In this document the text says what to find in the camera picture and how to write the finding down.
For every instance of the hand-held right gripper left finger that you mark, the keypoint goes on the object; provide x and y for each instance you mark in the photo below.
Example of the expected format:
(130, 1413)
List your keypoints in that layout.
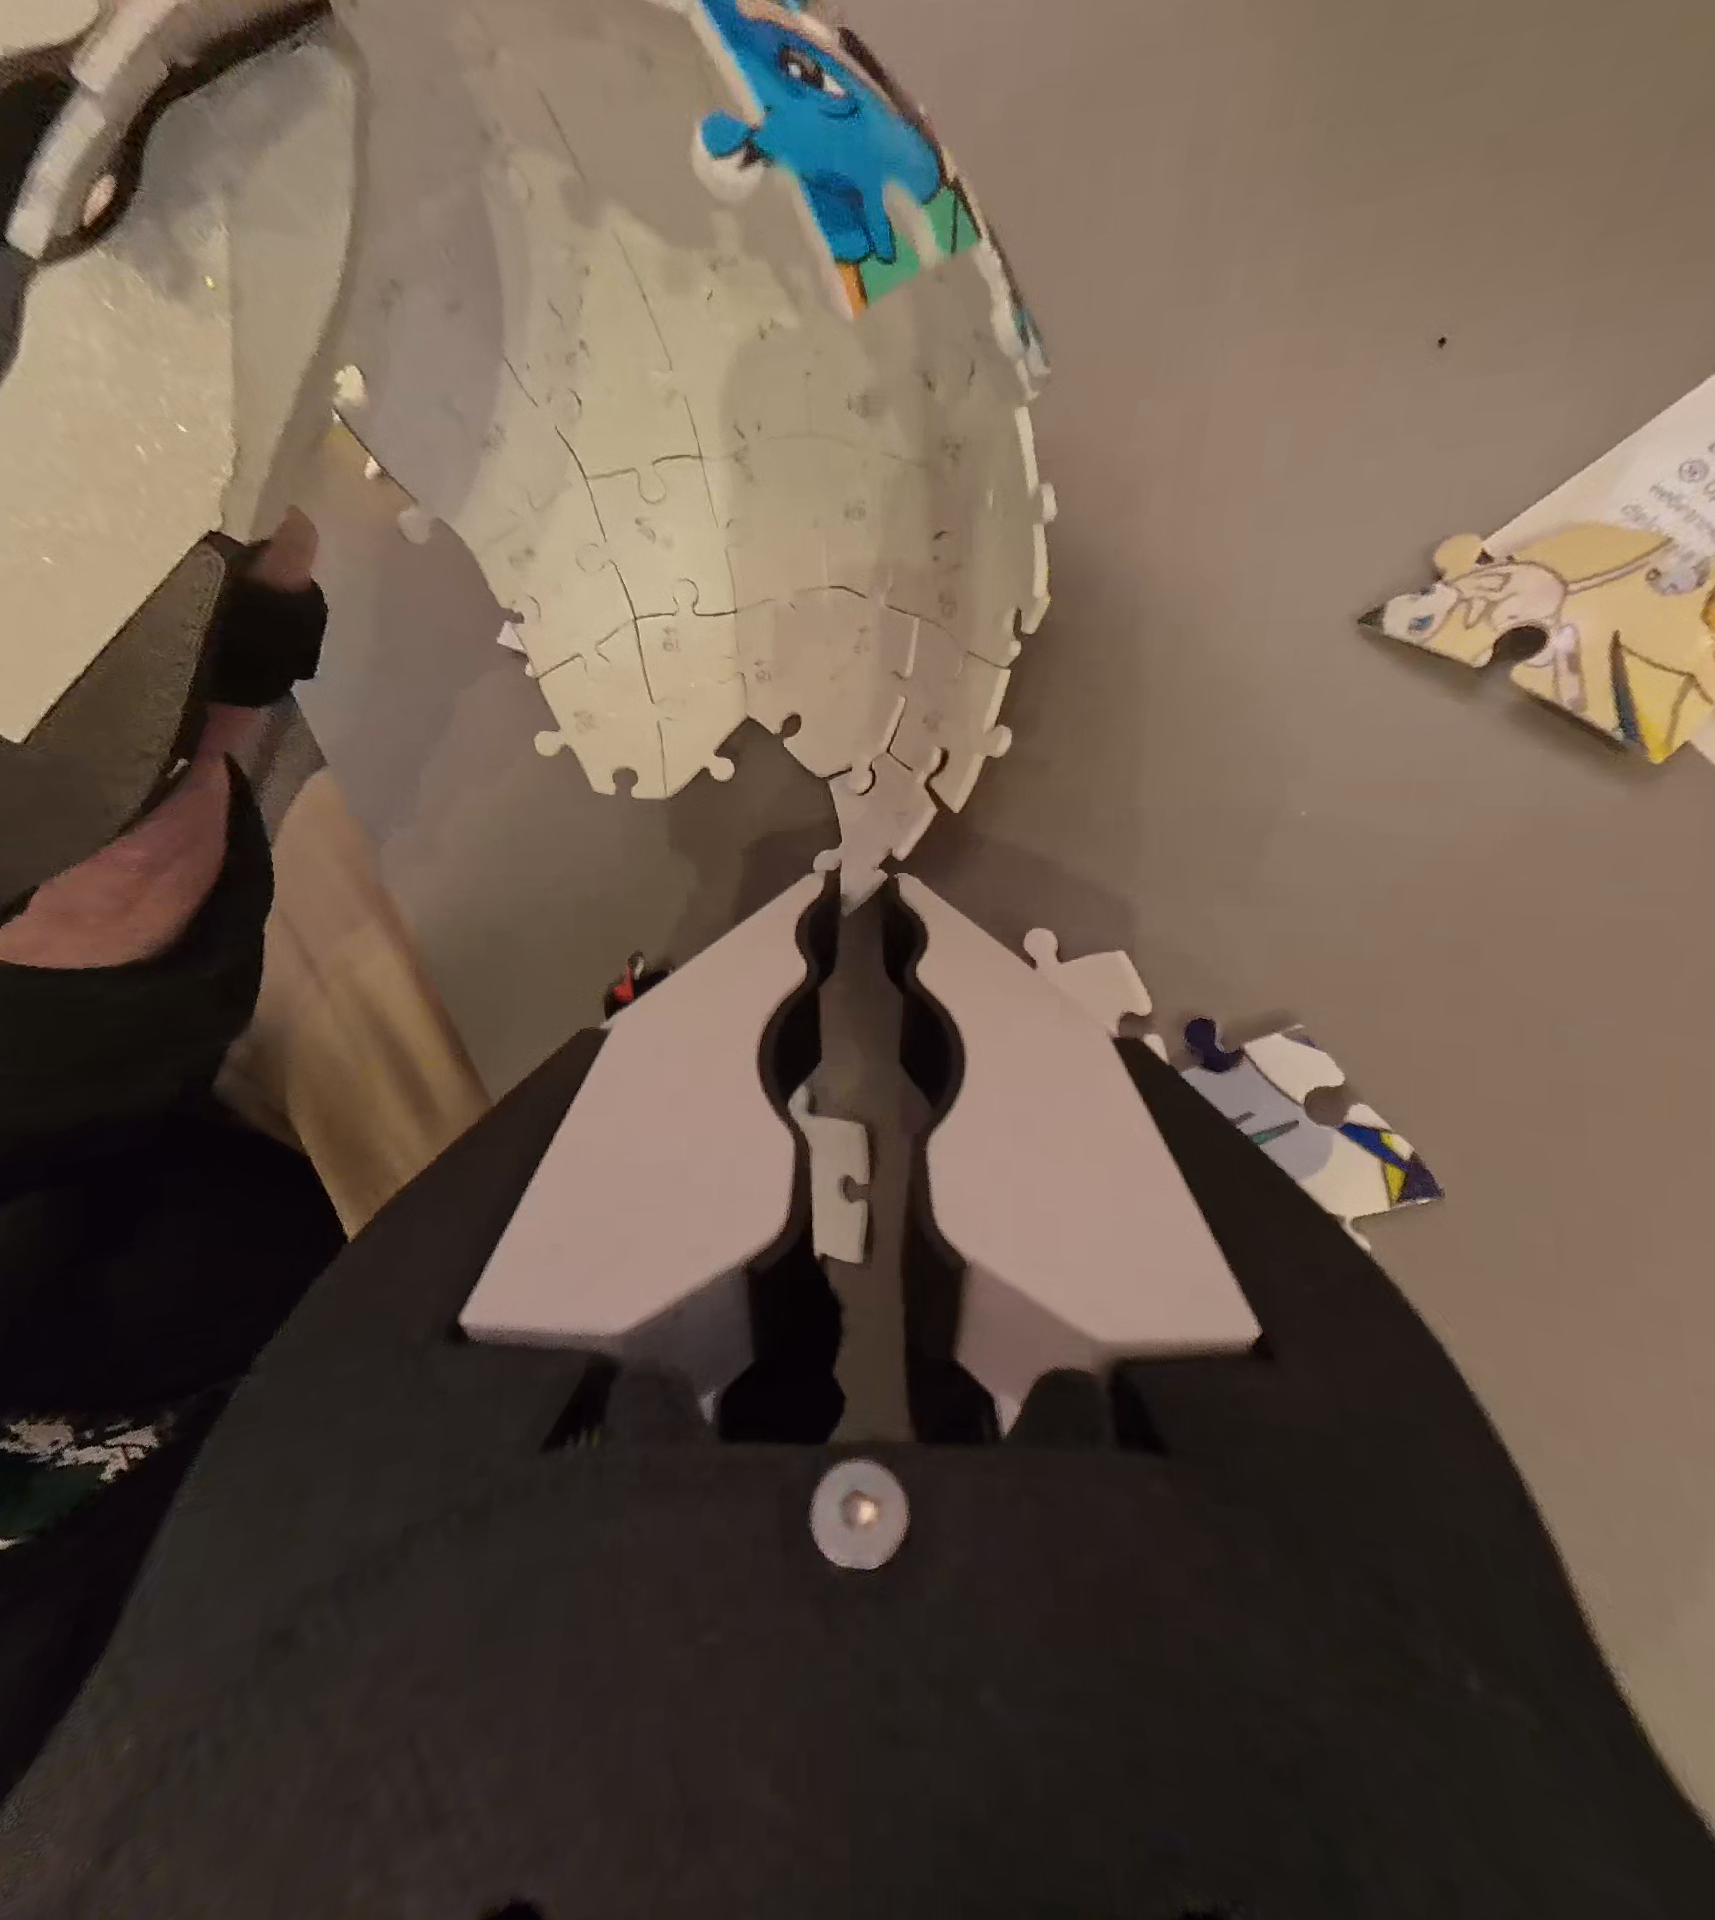
(649, 1202)

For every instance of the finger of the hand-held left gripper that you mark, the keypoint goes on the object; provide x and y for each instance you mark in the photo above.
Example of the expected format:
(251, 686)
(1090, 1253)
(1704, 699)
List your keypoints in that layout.
(106, 132)
(122, 480)

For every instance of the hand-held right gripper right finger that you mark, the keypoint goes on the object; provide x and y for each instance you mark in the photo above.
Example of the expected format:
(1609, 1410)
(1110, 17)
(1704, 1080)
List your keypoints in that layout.
(1081, 1202)

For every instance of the partly built puzzle ball shell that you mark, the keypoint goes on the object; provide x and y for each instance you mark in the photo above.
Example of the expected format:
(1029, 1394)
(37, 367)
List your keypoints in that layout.
(735, 524)

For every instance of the black red puzzle piece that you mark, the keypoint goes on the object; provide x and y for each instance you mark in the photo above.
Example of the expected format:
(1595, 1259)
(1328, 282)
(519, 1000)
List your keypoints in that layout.
(633, 988)

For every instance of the blue white joined puzzle pieces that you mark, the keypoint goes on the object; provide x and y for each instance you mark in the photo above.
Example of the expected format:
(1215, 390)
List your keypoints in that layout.
(1306, 1114)

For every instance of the yellow cream joined puzzle pieces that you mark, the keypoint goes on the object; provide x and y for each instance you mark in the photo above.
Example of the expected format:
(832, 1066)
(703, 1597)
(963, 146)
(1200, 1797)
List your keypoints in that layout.
(1577, 630)

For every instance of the person's left hand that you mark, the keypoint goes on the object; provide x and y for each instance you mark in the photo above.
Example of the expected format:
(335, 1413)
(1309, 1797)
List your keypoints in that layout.
(122, 901)

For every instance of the person's beige trousers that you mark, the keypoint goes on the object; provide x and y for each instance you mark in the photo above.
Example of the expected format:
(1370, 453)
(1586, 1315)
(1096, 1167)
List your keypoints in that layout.
(347, 976)

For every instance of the black white patterned card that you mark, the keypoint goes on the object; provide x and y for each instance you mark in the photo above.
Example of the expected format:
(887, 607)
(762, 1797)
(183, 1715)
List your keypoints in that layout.
(47, 1460)

